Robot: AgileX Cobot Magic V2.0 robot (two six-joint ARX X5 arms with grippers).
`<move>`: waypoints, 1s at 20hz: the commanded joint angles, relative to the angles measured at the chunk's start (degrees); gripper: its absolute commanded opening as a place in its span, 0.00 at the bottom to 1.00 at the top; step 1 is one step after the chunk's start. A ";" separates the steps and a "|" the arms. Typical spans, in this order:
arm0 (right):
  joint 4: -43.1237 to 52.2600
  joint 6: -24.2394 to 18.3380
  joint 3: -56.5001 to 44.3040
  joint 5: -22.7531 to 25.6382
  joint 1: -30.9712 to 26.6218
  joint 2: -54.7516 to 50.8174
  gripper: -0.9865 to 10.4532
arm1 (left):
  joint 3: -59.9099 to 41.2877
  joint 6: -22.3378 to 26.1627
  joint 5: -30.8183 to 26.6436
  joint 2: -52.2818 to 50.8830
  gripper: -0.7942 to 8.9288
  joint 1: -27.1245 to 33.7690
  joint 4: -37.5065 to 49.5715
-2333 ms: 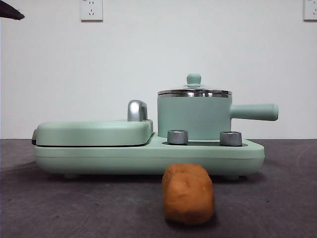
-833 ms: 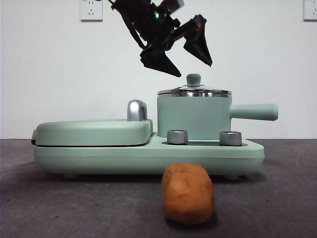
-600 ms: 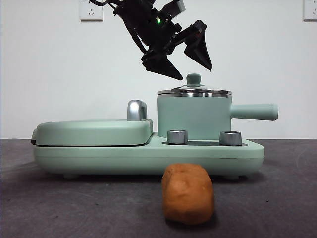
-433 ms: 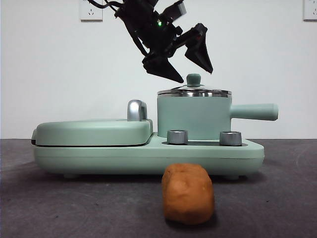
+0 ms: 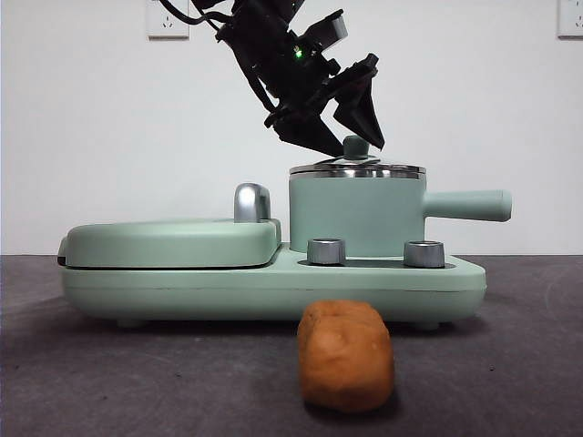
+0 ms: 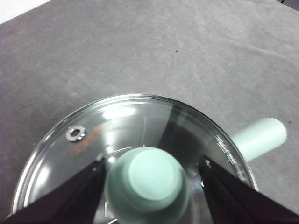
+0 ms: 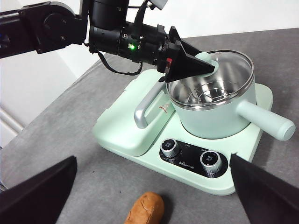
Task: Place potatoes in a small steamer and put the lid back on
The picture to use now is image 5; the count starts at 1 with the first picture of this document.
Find glass lid with green knob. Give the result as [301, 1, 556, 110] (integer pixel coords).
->
[290, 135, 427, 177]

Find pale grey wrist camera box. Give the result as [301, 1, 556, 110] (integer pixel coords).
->
[298, 11, 350, 50]

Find mint green breakfast machine base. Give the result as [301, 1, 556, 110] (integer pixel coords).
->
[61, 242, 487, 330]

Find brown potato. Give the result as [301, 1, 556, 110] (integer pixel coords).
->
[296, 299, 395, 414]

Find mint green pot with handle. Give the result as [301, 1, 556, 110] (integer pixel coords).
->
[289, 167, 514, 255]

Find white wall socket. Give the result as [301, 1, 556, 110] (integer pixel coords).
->
[557, 0, 583, 39]
[146, 0, 190, 39]

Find silver control knob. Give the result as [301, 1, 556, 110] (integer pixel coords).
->
[307, 237, 346, 266]
[403, 239, 446, 269]

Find chrome griddle cover handle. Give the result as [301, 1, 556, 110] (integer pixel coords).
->
[233, 182, 274, 224]

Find black cable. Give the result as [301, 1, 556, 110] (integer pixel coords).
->
[157, 0, 229, 28]

